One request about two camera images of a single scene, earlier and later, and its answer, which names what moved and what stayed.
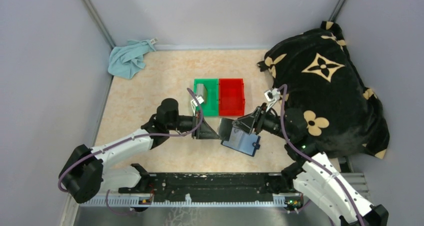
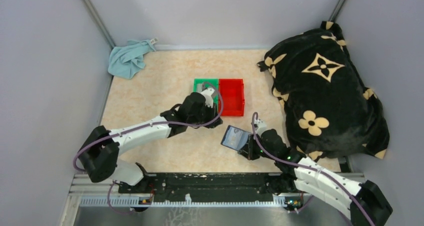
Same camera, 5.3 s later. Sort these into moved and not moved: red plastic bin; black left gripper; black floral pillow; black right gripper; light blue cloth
Moved: black left gripper; black right gripper
Not moved: black floral pillow; light blue cloth; red plastic bin
